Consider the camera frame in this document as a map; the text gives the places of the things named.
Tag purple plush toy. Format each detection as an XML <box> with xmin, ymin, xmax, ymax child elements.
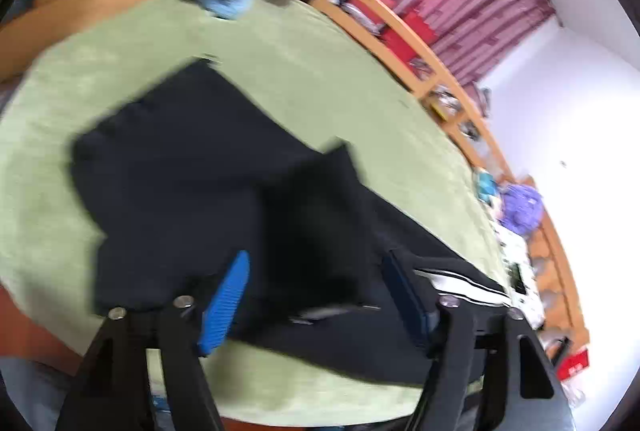
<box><xmin>500</xmin><ymin>184</ymin><xmax>543</xmax><ymax>237</ymax></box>

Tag black pants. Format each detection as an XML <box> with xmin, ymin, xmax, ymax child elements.
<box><xmin>70</xmin><ymin>58</ymin><xmax>511</xmax><ymax>387</ymax></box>

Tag green blanket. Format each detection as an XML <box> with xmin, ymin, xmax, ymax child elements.
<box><xmin>0</xmin><ymin>0</ymin><xmax>513</xmax><ymax>427</ymax></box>

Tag teal patterned pillow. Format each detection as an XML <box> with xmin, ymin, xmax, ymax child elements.
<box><xmin>475</xmin><ymin>168</ymin><xmax>501</xmax><ymax>207</ymax></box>

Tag white patterned pillow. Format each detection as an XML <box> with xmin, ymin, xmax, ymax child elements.
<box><xmin>492</xmin><ymin>221</ymin><xmax>546</xmax><ymax>329</ymax></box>

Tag black flat device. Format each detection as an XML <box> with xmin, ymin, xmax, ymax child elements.
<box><xmin>507</xmin><ymin>261</ymin><xmax>526</xmax><ymax>294</ymax></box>

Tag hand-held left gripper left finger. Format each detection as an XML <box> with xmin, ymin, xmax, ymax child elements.
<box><xmin>55</xmin><ymin>251</ymin><xmax>251</xmax><ymax>431</ymax></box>

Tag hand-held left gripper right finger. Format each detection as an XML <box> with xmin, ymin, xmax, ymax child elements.
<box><xmin>382</xmin><ymin>248</ymin><xmax>576</xmax><ymax>431</ymax></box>

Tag red box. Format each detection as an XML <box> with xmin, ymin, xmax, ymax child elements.
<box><xmin>555</xmin><ymin>346</ymin><xmax>591</xmax><ymax>382</ymax></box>

